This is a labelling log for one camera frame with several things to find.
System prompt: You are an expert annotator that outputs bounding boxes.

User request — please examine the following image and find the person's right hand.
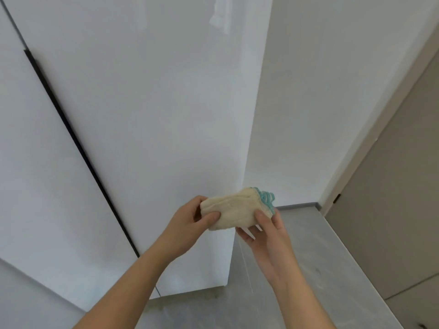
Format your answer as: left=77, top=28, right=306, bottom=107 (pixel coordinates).
left=235, top=208, right=300, bottom=289

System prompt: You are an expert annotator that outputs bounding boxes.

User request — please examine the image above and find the person's left hand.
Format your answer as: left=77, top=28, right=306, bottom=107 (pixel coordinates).
left=160, top=195, right=222, bottom=261

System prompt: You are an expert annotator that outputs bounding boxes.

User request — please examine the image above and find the beige cloth with teal edge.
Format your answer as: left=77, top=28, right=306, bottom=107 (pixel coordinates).
left=199, top=186, right=277, bottom=232

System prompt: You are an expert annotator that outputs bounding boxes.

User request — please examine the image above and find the person's left forearm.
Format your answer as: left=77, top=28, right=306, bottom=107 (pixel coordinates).
left=72, top=248, right=180, bottom=329

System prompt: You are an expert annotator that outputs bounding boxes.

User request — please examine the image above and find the grey wall skirting board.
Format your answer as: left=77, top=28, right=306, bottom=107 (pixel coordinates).
left=274, top=202, right=321, bottom=212

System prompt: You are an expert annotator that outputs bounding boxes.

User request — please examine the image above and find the black cabinet door handle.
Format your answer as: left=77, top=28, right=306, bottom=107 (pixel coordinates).
left=23, top=49, right=141, bottom=259

